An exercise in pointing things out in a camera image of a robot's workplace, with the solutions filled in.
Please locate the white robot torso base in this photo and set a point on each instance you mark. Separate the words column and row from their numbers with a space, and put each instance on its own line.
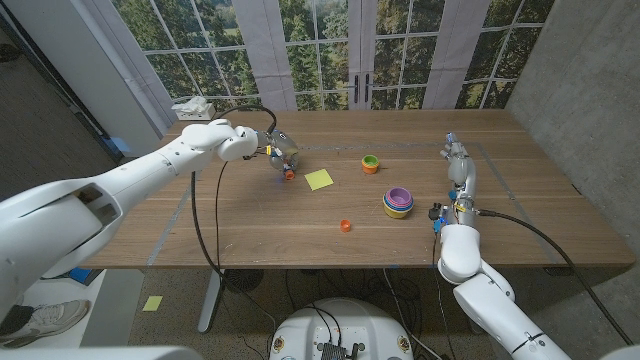
column 345, row 325

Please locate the blue black pad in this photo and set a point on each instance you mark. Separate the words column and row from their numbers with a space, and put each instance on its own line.
column 80, row 275

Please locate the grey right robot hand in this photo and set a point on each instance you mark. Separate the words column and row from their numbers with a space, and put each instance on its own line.
column 461, row 172

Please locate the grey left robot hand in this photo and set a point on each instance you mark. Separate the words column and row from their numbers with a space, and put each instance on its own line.
column 282, row 147

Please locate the yellow sticky note on floor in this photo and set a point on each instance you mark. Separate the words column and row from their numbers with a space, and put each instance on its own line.
column 152, row 303

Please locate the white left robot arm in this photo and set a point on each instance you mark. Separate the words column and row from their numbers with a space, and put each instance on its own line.
column 125, row 190

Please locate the black round floor fixture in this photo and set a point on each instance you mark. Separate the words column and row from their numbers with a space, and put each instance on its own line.
column 243, row 280

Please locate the white power strip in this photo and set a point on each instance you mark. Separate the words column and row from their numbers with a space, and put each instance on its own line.
column 200, row 114

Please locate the stacked purple yellow toy cups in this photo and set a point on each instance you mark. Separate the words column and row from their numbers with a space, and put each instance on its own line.
column 398, row 202

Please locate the crumpled white tissue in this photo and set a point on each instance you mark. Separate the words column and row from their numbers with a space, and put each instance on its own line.
column 190, row 104

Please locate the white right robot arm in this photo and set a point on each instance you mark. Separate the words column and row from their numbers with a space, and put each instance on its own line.
column 480, row 290

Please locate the yellow sticky note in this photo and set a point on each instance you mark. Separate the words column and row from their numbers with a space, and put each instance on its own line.
column 152, row 303
column 318, row 179

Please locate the white table leg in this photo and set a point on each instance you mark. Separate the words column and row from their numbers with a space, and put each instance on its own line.
column 210, row 300

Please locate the grey sneaker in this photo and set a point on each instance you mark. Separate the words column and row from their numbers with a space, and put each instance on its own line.
column 50, row 320

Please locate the small orange green toy cup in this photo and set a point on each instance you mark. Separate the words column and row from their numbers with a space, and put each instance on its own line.
column 370, row 164

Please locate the glue stick with orange cap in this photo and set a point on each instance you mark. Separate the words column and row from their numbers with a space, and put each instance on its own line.
column 289, row 175

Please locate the printed window backdrop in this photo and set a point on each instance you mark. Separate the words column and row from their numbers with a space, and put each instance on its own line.
column 320, row 50

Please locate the tiny orange cap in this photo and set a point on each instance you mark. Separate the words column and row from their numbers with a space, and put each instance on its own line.
column 345, row 226

